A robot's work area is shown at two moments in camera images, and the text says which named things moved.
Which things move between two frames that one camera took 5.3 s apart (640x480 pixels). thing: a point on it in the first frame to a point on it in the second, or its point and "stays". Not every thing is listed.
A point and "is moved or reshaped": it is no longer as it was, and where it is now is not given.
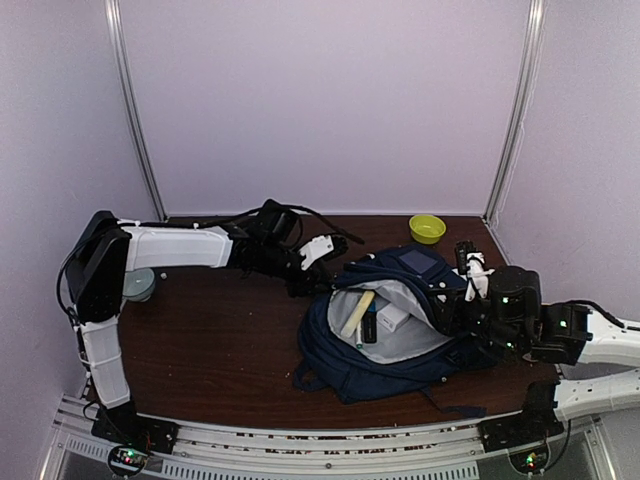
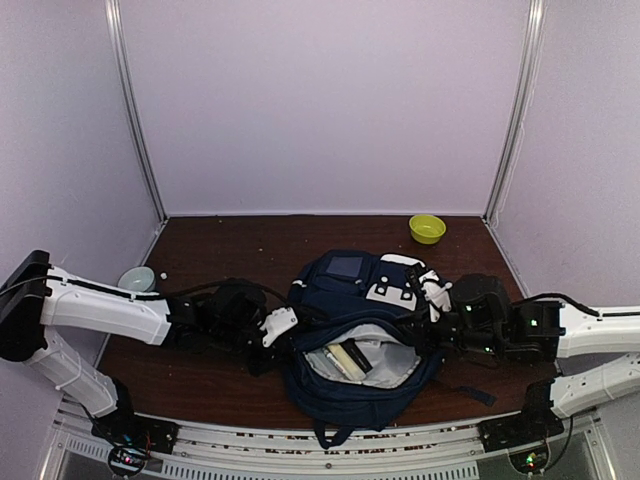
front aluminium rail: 434,449 stays
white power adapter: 392,317 to 324,366
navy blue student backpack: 376,333 is moved or reshaped
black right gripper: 449,315 to 423,342
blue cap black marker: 369,324 to 358,354
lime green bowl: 426,228 stays
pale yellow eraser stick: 356,314 to 349,366
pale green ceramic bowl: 139,284 stays
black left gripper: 312,277 to 271,359
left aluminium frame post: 114,40 stays
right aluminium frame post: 526,91 stays
